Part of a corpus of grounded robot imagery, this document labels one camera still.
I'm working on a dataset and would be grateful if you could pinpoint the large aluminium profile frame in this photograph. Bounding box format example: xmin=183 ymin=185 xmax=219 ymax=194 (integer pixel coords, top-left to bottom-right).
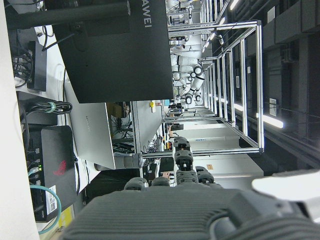
xmin=164 ymin=19 xmax=265 ymax=154

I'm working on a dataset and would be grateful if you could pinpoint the teal network cable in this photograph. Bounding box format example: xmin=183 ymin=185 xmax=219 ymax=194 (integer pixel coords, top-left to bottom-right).
xmin=29 ymin=167 xmax=62 ymax=236

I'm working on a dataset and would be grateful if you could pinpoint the black cable bundle green tie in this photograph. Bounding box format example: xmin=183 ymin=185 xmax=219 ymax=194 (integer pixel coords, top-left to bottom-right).
xmin=24 ymin=101 xmax=73 ymax=115

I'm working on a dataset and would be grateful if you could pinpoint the grey panel aluminium workstation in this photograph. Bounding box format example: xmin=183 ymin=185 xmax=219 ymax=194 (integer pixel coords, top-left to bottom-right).
xmin=131 ymin=99 xmax=165 ymax=156

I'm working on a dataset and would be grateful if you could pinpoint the white humanoid robot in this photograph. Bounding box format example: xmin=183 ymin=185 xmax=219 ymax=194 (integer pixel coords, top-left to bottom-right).
xmin=171 ymin=53 xmax=206 ymax=105

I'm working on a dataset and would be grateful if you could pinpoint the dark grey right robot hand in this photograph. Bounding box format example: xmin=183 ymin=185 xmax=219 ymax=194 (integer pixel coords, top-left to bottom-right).
xmin=62 ymin=136 xmax=320 ymax=240

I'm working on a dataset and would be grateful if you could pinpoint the black mini PC red logo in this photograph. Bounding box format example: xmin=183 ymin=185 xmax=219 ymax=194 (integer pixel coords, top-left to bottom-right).
xmin=32 ymin=124 xmax=78 ymax=222

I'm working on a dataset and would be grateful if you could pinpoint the silver flat monitor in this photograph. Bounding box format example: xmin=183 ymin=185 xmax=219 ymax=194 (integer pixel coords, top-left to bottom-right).
xmin=63 ymin=74 xmax=117 ymax=170

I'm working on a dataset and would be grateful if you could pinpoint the black Huawei monitor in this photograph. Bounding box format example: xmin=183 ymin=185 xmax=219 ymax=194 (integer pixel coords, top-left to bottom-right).
xmin=6 ymin=0 xmax=175 ymax=104

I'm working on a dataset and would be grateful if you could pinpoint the black rectangular box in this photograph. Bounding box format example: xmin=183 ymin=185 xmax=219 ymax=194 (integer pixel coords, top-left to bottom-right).
xmin=26 ymin=41 xmax=48 ymax=92

